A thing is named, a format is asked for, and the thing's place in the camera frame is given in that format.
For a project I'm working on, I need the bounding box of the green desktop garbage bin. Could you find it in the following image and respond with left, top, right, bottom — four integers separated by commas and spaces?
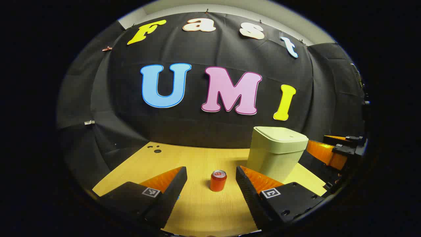
246, 126, 309, 183

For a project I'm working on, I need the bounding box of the black backdrop cloth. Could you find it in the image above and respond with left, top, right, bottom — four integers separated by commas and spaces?
56, 13, 367, 198

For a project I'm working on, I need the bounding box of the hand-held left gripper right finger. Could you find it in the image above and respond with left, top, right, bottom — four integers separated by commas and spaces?
235, 166, 326, 231

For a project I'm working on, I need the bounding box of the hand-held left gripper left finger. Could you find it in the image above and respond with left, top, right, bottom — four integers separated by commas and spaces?
99, 166, 188, 230

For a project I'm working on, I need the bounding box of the orange pop can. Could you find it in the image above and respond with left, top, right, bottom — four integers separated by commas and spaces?
210, 170, 227, 192

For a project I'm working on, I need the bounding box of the wooden desktop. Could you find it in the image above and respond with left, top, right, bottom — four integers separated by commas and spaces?
92, 142, 327, 237

